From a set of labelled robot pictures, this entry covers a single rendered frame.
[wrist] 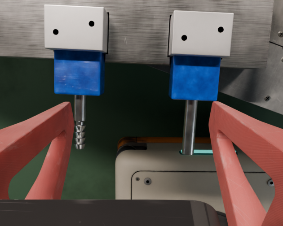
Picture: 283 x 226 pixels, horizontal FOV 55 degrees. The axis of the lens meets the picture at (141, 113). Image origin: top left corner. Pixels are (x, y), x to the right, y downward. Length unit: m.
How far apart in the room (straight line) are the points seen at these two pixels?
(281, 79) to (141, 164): 0.62
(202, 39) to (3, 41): 0.18
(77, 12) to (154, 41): 0.07
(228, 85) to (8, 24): 0.24
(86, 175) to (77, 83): 0.99
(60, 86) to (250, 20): 0.19
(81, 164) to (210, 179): 0.56
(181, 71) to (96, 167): 0.99
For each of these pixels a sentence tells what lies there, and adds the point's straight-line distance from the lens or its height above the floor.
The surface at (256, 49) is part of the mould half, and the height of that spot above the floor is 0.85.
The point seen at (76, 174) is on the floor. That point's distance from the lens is 1.24.
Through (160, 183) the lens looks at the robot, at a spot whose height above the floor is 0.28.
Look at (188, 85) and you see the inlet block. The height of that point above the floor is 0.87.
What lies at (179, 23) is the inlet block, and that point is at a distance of 0.24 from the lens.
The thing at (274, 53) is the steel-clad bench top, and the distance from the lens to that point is 0.35.
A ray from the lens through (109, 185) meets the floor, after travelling 1.23.
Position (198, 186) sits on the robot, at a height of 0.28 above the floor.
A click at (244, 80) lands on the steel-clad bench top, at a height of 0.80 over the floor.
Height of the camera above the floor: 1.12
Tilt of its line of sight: 81 degrees down
